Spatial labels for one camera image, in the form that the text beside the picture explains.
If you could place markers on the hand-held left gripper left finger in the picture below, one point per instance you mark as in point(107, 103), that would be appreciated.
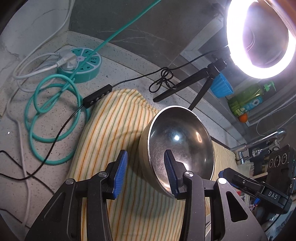
point(120, 173)

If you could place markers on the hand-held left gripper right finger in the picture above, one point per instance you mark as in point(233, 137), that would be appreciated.
point(171, 171)

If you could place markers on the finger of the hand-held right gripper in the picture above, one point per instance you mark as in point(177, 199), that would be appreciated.
point(247, 182)

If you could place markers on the large steel bowl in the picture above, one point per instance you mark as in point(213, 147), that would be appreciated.
point(185, 139)

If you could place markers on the chrome faucet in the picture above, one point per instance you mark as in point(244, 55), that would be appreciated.
point(266, 139)

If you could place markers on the yellow striped cloth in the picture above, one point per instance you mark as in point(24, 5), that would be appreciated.
point(115, 120)

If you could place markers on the orange fruit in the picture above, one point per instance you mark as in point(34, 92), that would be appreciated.
point(243, 118)

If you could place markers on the green pump soap bottle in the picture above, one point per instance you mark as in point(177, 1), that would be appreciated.
point(247, 97)

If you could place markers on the black tripod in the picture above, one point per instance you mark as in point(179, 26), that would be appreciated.
point(185, 83)

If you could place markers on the blue ribbed cup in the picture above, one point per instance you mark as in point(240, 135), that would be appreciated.
point(222, 85)

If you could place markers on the round teal power strip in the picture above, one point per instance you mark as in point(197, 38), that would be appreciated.
point(90, 64)

